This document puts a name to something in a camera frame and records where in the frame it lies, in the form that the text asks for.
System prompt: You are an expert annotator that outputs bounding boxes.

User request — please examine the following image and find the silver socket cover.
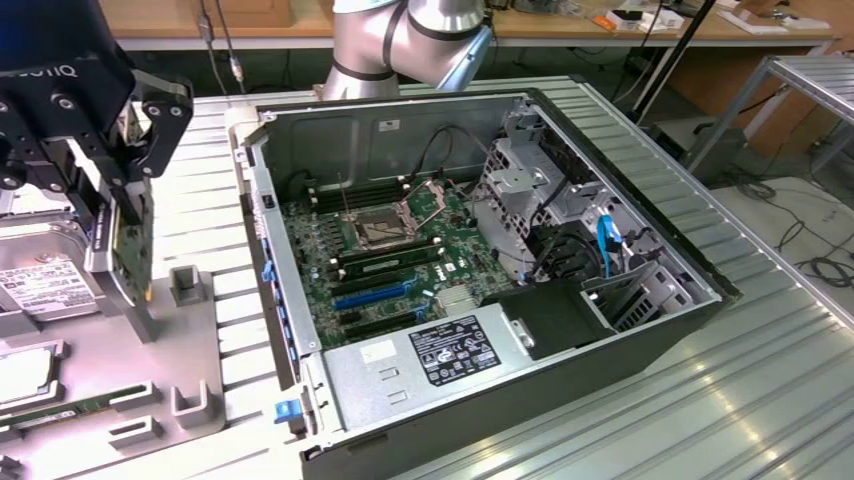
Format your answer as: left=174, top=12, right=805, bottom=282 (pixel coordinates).
left=398, top=178, right=450, bottom=214

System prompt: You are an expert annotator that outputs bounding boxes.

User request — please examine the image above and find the thin metal locking lever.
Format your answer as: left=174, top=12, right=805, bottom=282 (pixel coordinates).
left=338, top=171, right=356, bottom=222

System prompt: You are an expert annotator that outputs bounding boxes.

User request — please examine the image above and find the CPU socket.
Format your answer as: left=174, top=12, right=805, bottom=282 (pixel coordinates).
left=346, top=202, right=420, bottom=251

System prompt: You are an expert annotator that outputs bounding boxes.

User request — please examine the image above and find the labelled green RAM stick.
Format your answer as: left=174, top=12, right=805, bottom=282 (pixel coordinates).
left=340, top=248, right=446, bottom=279

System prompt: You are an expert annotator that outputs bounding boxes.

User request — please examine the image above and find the black looped wire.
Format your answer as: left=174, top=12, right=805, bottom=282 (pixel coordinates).
left=408, top=125, right=493, bottom=181

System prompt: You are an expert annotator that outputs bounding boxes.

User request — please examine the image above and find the long black expansion slot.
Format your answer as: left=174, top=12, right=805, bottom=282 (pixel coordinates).
left=344, top=309, right=417, bottom=337
left=329, top=272, right=405, bottom=297

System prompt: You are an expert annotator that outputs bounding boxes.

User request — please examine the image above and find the black pole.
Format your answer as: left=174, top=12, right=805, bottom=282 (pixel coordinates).
left=630, top=0, right=713, bottom=124

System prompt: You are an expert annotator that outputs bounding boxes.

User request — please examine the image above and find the silver disk bay cage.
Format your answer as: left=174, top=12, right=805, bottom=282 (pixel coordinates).
left=477, top=137, right=629, bottom=281

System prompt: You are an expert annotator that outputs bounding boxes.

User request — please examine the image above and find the thin grey cable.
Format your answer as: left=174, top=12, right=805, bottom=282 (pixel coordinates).
left=218, top=0, right=247, bottom=95

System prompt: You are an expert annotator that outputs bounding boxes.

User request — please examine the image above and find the black floor box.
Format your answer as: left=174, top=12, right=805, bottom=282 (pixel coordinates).
left=650, top=117, right=748, bottom=184

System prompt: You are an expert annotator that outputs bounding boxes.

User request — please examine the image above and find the black white box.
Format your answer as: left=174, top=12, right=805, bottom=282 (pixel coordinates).
left=612, top=8, right=686, bottom=31

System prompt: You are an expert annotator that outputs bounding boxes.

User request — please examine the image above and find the black PC case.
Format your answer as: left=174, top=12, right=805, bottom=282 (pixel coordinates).
left=226, top=87, right=744, bottom=480

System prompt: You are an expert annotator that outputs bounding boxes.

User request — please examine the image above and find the blue case latch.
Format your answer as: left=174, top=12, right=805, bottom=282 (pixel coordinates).
left=270, top=398, right=302, bottom=426

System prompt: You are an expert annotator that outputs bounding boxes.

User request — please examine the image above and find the silver hard disk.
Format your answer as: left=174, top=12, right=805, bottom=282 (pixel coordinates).
left=0, top=214, right=93, bottom=321

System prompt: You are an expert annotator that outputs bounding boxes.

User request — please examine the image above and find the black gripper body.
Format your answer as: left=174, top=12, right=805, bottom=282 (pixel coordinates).
left=0, top=0, right=141, bottom=151

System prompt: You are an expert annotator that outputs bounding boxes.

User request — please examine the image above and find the black floor cable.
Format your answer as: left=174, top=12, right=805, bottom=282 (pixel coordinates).
left=777, top=199, right=854, bottom=289

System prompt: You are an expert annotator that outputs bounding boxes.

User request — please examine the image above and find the green motherboard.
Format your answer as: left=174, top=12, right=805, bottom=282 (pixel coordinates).
left=277, top=180, right=533, bottom=350

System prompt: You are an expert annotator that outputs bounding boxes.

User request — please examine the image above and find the silver chipset heatsink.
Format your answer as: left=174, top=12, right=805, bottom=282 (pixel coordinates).
left=437, top=285, right=481, bottom=307

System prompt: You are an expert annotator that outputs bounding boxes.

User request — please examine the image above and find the orange white box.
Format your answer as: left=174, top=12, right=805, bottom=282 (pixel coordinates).
left=593, top=12, right=642, bottom=32

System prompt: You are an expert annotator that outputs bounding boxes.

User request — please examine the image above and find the thick black cable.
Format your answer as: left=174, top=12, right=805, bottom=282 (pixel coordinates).
left=198, top=0, right=227, bottom=94

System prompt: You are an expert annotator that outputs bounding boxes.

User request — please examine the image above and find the black RAM slot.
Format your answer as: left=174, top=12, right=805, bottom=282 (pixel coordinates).
left=332, top=234, right=440, bottom=259
left=336, top=243, right=444, bottom=269
left=333, top=238, right=442, bottom=264
left=313, top=188, right=409, bottom=207
left=308, top=175, right=402, bottom=194
left=312, top=183, right=408, bottom=202

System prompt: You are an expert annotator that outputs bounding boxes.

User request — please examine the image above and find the perforated metal disk bay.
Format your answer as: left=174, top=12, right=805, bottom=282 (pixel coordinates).
left=580, top=257, right=723, bottom=334

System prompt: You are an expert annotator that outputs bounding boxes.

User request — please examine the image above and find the grey power supply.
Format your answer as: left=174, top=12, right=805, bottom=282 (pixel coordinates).
left=320, top=302, right=540, bottom=434

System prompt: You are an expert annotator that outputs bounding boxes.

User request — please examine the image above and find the grey parts rack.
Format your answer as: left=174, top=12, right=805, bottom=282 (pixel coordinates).
left=0, top=267, right=229, bottom=480

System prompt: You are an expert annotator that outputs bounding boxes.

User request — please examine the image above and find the silver CPU chip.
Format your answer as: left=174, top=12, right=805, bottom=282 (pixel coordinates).
left=0, top=348, right=61, bottom=405

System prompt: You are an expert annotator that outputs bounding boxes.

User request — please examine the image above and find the metal frame shelf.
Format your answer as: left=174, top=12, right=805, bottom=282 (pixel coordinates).
left=684, top=53, right=854, bottom=174

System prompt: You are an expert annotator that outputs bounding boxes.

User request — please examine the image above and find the green graphics card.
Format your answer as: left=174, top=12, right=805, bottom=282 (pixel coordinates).
left=83, top=97, right=159, bottom=309

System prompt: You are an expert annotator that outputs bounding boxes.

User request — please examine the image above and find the wooden desk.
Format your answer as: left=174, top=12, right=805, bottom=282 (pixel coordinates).
left=110, top=0, right=844, bottom=51

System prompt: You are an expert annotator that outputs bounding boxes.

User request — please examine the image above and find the blue expansion slot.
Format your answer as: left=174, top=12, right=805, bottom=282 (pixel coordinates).
left=333, top=282, right=412, bottom=311

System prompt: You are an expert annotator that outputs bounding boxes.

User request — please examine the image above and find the blue SATA wire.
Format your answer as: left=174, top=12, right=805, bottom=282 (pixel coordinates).
left=596, top=213, right=626, bottom=281

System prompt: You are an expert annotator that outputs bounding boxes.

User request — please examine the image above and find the brown cabinet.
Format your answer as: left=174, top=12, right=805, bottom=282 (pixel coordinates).
left=666, top=47, right=840, bottom=156

